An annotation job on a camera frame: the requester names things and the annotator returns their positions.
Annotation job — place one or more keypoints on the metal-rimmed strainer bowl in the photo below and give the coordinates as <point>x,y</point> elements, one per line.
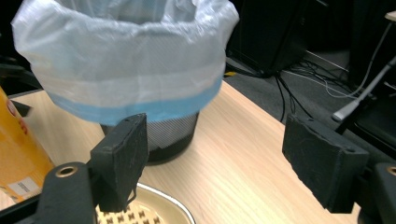
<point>155,208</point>

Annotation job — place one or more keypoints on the hazard-striped black base plate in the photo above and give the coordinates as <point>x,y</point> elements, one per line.
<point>231,74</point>

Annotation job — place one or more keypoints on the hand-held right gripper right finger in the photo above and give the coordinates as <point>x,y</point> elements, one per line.
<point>323,161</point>

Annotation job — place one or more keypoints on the translucent white trash bag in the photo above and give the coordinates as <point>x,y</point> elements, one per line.
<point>124,62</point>

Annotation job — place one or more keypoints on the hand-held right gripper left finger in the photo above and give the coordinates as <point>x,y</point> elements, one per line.
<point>120,161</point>

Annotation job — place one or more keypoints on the yellow snack canister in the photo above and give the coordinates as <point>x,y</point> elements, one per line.
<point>18,149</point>

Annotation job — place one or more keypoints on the black mesh trash bin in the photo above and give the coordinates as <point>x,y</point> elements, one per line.
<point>171,140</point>

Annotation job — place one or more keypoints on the white metal stand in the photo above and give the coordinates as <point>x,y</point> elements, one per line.
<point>358,99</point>

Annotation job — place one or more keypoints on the dark cabinet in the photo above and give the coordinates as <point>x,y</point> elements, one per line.
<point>267,34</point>

